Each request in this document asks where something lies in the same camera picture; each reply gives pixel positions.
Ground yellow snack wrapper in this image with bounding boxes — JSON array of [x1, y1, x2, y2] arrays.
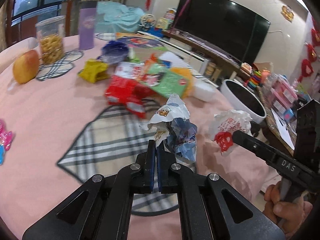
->
[[78, 59, 110, 83]]

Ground teal cloth covered chair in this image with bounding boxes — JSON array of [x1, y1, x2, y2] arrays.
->
[[94, 1, 145, 33]]

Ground toy ferris wheel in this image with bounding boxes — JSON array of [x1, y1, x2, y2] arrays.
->
[[140, 14, 157, 28]]

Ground person's right hand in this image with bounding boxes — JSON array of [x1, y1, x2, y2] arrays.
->
[[263, 181, 313, 239]]

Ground blue foil wrapper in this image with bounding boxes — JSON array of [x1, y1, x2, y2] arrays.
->
[[97, 41, 129, 65]]

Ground colourful picture book box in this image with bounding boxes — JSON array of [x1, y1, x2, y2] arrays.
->
[[116, 33, 167, 51]]

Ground purple tumbler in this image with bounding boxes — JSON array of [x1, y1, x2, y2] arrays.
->
[[78, 1, 97, 50]]

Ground green snack box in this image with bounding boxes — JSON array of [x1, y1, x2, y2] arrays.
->
[[140, 63, 188, 98]]

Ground black television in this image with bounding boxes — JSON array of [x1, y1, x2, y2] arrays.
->
[[173, 0, 271, 64]]

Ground pink toy on bed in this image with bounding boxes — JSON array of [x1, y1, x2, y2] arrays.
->
[[0, 119, 14, 165]]

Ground white tv cabinet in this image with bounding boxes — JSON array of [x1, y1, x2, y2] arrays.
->
[[139, 30, 240, 83]]

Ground pink blanket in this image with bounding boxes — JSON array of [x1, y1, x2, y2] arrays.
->
[[1, 39, 268, 238]]

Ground red snack bag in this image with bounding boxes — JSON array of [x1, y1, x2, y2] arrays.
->
[[105, 75, 156, 119]]

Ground blue white wrapper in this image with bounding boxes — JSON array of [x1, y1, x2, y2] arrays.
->
[[141, 93, 197, 163]]

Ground rainbow stacking ring toy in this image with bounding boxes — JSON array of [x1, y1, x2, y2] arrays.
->
[[247, 70, 261, 90]]

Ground pink toy boxes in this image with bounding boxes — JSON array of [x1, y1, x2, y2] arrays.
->
[[263, 73, 308, 122]]

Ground white red plastic bag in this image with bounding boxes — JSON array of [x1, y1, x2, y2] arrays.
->
[[208, 109, 252, 157]]

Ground white trash bin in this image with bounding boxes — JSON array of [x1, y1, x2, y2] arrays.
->
[[220, 80, 267, 124]]

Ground clear jar of snacks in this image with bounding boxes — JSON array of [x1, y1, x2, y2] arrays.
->
[[35, 16, 65, 64]]

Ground orange foam fruit net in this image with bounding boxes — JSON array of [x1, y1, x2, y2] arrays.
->
[[170, 67, 194, 98]]

